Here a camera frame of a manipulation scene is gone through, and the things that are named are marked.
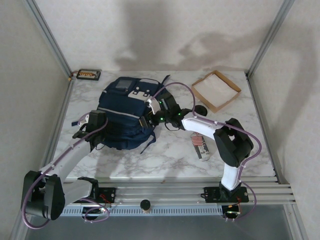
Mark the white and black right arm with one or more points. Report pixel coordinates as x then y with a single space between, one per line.
200 126

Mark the aluminium frame post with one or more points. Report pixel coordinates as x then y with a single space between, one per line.
50 37
270 37

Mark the black round knob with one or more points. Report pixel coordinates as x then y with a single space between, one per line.
145 206

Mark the brown cardboard tray box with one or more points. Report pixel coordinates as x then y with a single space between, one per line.
232 86

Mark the black round disc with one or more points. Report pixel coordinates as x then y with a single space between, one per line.
201 110

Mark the navy blue backpack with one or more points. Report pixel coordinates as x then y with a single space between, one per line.
120 120

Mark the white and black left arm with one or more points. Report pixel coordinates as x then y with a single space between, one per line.
70 160

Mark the black box with orange pattern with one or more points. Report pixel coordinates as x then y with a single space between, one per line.
88 75

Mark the flag print pencil case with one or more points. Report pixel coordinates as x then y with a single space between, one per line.
201 148

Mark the aluminium frame side rail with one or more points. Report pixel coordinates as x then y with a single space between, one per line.
265 125
60 117

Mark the white paper liner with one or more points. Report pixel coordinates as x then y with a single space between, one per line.
216 90

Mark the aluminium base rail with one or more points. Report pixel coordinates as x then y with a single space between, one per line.
162 192

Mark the small circuit board with LED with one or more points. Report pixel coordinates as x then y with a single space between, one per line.
231 212
100 210

